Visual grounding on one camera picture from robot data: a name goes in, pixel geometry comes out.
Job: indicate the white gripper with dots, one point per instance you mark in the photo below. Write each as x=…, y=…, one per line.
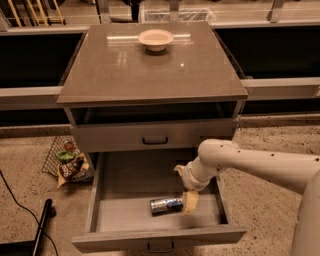
x=190, y=180

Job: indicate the redbull can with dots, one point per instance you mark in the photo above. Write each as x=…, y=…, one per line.
x=166, y=205

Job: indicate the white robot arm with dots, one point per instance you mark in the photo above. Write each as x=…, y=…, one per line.
x=296, y=172

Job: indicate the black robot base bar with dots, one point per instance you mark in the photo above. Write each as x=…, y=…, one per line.
x=32, y=247

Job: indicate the open grey middle drawer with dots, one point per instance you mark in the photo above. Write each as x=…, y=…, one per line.
x=119, y=214

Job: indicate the closed grey top drawer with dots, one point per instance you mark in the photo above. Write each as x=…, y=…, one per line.
x=150, y=135

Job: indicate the grey drawer cabinet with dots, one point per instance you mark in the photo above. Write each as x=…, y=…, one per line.
x=114, y=79

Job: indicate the small red can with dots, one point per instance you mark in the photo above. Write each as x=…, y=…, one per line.
x=69, y=146

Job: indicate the brown snack bag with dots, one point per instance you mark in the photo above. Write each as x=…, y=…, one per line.
x=73, y=171

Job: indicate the green snack bag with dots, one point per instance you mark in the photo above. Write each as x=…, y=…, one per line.
x=65, y=156

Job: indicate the white bowl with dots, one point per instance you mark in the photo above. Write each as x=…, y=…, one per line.
x=155, y=39

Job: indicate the yellow wooden chair legs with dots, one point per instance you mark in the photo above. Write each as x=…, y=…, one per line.
x=21, y=13

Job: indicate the wire basket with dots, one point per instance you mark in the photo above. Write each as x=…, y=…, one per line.
x=51, y=163

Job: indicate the grey horizontal rail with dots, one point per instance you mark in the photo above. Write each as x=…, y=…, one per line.
x=31, y=98

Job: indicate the white wire bin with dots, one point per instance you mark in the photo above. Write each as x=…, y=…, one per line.
x=183, y=15

